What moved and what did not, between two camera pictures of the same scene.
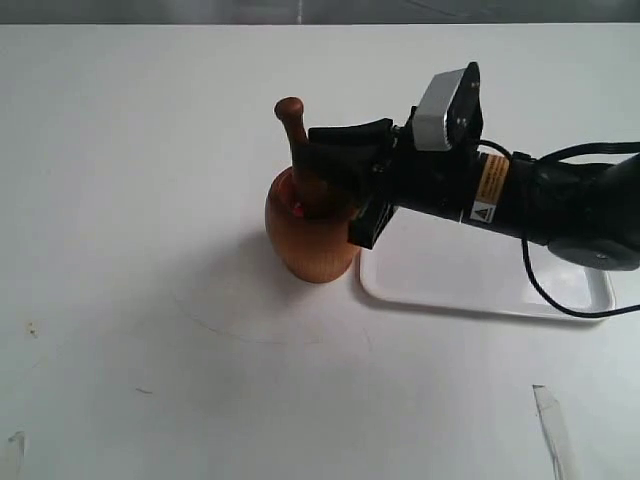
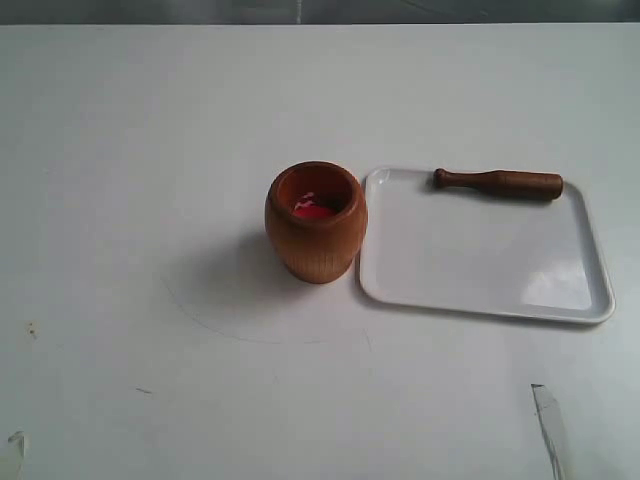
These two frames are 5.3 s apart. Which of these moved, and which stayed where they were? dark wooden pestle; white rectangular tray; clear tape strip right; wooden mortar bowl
Moved: dark wooden pestle
Stayed: white rectangular tray; clear tape strip right; wooden mortar bowl
